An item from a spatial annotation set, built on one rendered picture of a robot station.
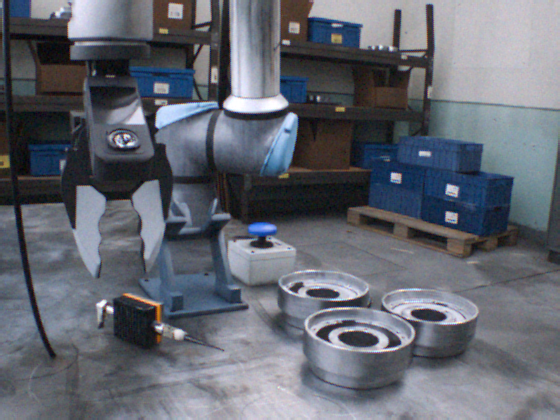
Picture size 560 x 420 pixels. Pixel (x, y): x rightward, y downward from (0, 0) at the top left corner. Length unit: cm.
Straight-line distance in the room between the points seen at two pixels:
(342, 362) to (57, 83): 357
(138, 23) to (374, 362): 35
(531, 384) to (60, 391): 43
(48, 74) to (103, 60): 344
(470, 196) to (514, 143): 101
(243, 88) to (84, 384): 61
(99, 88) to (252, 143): 52
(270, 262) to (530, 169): 435
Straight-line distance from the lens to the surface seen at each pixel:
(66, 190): 51
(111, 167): 42
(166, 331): 56
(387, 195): 480
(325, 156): 479
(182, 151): 102
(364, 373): 50
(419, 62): 530
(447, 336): 58
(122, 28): 49
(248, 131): 97
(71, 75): 396
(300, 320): 63
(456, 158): 435
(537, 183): 496
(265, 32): 95
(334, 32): 483
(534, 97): 502
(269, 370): 54
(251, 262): 74
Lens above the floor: 105
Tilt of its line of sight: 11 degrees down
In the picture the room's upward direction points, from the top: 3 degrees clockwise
